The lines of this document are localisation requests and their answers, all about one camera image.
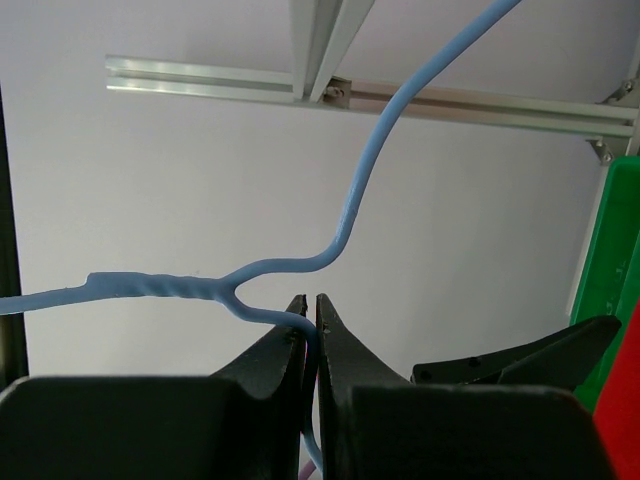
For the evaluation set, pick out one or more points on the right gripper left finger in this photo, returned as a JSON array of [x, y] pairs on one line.
[[241, 422]]

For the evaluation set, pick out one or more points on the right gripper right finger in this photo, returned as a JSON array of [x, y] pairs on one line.
[[376, 424]]

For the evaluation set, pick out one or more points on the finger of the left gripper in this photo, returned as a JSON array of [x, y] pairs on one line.
[[563, 359]]

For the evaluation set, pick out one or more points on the red trousers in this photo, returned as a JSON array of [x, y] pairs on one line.
[[617, 411]]

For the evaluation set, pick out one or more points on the blue wire hanger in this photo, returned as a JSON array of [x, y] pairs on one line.
[[119, 285]]

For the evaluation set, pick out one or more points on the green plastic tray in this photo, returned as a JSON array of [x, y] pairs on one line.
[[609, 283]]

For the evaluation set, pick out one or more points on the left aluminium frame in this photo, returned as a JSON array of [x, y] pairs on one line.
[[322, 32]]

